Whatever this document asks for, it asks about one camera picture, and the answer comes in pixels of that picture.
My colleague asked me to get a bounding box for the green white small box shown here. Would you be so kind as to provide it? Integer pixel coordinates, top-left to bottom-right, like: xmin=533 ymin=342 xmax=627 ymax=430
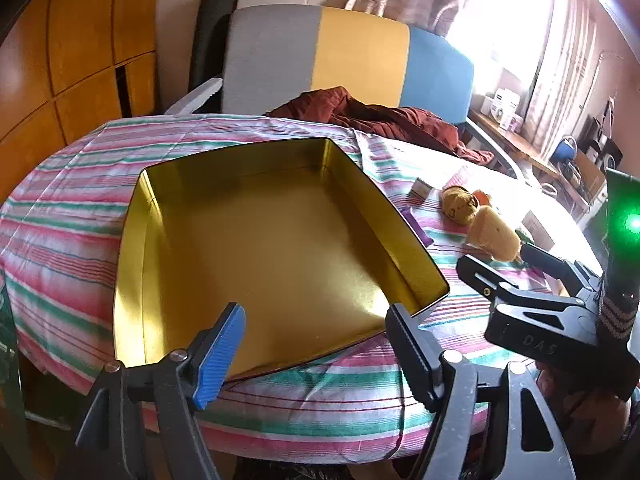
xmin=410 ymin=180 xmax=441 ymax=203

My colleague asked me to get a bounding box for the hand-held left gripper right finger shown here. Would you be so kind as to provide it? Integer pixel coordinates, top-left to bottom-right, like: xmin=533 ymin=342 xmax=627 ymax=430
xmin=385 ymin=304 xmax=578 ymax=480

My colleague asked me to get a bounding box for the red-brown jacket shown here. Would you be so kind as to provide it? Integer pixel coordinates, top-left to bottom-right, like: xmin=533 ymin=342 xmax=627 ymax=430
xmin=262 ymin=86 xmax=496 ymax=166

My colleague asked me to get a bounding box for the purple snack packet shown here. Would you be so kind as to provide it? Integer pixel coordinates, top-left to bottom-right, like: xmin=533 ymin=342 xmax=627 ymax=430
xmin=405 ymin=206 xmax=432 ymax=248

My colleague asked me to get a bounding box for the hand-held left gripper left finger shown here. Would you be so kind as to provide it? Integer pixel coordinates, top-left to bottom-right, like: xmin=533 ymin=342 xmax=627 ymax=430
xmin=75 ymin=302 xmax=247 ymax=480

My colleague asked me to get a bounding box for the cardboard box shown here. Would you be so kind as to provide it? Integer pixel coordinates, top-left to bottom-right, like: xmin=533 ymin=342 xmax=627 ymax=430
xmin=570 ymin=150 xmax=608 ymax=201

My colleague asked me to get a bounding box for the wooden side shelf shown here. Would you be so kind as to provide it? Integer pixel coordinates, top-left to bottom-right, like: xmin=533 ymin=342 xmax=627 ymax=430
xmin=467 ymin=107 xmax=608 ymax=211

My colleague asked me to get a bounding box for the blue mug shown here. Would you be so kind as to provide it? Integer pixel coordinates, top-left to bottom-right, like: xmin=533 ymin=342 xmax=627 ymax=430
xmin=550 ymin=137 xmax=578 ymax=163

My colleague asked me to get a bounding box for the striped tablecloth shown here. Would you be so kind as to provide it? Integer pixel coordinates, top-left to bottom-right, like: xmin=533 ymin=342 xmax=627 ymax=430
xmin=0 ymin=114 xmax=608 ymax=463

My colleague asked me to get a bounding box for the gold tin box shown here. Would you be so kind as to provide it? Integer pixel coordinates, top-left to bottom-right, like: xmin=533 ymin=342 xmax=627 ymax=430
xmin=112 ymin=136 xmax=451 ymax=381

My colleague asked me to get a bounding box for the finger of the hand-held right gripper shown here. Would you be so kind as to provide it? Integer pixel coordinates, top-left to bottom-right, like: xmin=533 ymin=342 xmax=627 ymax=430
xmin=520 ymin=242 xmax=598 ymax=298
xmin=457 ymin=254 xmax=603 ymax=357

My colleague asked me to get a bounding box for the black rolled mat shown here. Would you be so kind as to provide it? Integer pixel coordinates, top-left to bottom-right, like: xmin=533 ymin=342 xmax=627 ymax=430
xmin=187 ymin=0 xmax=237 ymax=113

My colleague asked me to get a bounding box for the wooden wardrobe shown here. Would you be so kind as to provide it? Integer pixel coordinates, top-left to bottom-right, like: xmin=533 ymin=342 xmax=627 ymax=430
xmin=0 ymin=0 xmax=163 ymax=201

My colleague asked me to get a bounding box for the brown knitted plush toy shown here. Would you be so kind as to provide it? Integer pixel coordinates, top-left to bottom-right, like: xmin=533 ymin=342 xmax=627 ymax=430
xmin=440 ymin=186 xmax=481 ymax=225

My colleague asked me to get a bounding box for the grey yellow blue chair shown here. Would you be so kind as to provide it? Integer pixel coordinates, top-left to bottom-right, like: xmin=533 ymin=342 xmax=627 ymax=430
xmin=165 ymin=5 xmax=526 ymax=181

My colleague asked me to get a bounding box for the beige sponge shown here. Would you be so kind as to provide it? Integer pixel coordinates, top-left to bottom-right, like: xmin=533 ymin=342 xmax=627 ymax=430
xmin=467 ymin=206 xmax=522 ymax=262

